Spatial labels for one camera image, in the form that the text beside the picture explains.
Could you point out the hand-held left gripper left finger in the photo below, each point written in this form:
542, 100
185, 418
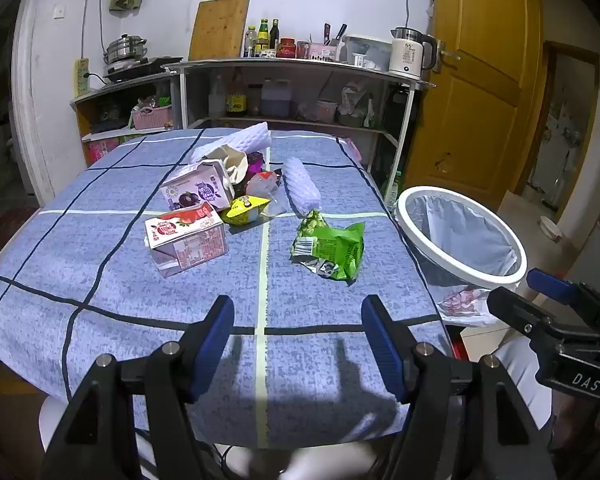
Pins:
215, 345

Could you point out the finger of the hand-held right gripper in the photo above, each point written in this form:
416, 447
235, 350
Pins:
550, 285
517, 312

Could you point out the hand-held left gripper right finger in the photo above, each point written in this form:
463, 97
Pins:
385, 350

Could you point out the red milk carton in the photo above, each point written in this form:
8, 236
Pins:
190, 245

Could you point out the white trash bin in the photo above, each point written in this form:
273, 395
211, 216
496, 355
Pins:
455, 230

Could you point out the green snack packet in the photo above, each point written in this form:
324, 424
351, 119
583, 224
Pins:
335, 250

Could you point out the white round waste bin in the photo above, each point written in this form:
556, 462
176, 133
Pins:
415, 240

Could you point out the yellow snack packet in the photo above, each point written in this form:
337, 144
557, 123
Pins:
242, 207

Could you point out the purple milk carton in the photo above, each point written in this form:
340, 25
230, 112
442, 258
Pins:
200, 190

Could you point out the clear red plastic wrapper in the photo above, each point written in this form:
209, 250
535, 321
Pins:
265, 182

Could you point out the white foam fruit net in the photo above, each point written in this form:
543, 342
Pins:
300, 185
250, 137

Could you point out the beige paper bag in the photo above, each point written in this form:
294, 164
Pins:
232, 160

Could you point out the purple foil wrapper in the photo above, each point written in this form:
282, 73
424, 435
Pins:
255, 162

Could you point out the white floor bowl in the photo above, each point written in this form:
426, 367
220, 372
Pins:
550, 227

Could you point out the red plastic stool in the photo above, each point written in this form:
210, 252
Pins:
458, 347

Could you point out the blue checked tablecloth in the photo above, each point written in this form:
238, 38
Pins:
105, 285

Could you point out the green plastic bottle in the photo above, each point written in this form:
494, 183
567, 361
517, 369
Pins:
392, 192

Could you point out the yellow wooden door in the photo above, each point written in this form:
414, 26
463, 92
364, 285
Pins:
480, 85

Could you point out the pink cardboard box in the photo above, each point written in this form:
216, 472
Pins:
102, 150

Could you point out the pink plastic basket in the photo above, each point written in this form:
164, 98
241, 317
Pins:
152, 117

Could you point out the pink plastic tub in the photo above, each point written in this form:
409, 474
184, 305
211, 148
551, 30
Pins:
325, 110

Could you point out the clear plastic bottle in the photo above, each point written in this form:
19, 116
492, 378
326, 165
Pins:
217, 97

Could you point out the oil bottle yellow label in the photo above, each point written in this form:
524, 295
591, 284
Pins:
235, 97

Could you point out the crumpled plastic bags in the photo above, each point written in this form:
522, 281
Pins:
355, 102

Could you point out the white electric kettle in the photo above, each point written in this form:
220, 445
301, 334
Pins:
405, 55

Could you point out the low wooden shelf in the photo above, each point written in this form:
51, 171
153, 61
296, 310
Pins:
95, 94

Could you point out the black induction cooker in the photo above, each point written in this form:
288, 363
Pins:
130, 71

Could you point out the white metal shelf rack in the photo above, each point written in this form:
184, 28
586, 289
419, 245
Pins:
280, 63

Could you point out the clear plastic container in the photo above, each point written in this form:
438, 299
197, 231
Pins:
367, 52

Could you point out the yellow power strip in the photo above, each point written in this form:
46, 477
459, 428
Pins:
82, 77

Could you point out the clear glass bottle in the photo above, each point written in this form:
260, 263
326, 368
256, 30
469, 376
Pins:
250, 42

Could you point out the pink knife holder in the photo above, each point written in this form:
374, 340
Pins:
321, 51

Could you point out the red lidded jar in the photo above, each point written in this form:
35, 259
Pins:
287, 47

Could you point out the steel steamer pot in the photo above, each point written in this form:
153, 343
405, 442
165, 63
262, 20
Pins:
125, 50

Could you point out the green bottle yellow label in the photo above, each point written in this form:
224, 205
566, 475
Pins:
263, 35

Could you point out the wooden cutting board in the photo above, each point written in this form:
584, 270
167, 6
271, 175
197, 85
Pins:
220, 30

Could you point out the dark sauce bottle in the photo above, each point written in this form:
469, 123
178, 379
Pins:
274, 35

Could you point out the white wall switch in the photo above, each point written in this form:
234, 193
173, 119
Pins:
60, 11

